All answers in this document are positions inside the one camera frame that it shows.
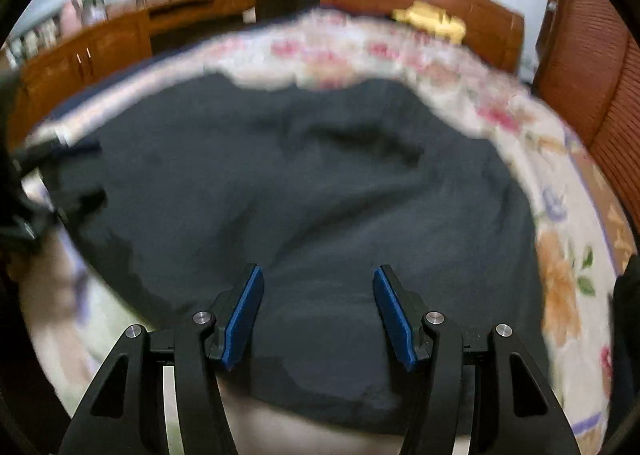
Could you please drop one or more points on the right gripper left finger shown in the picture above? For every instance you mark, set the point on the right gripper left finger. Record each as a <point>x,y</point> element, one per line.
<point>123,410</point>

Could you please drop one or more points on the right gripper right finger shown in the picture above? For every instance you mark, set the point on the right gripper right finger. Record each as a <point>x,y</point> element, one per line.
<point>455,371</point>

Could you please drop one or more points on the black jacket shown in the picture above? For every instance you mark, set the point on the black jacket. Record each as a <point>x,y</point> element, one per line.
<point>318,188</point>

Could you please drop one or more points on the dark folded clothes pile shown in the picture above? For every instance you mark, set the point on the dark folded clothes pile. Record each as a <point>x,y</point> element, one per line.
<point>625,358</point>

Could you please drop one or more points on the floral blanket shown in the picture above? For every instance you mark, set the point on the floral blanket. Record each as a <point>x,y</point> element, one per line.
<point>582,239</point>

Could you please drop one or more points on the wooden desk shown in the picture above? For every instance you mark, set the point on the wooden desk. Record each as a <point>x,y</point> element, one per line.
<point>96,52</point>

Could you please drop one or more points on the wooden louvered wardrobe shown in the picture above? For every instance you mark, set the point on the wooden louvered wardrobe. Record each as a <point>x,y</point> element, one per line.
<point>589,74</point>

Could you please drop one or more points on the yellow plush toy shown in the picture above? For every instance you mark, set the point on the yellow plush toy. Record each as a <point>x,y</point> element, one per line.
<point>433,20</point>

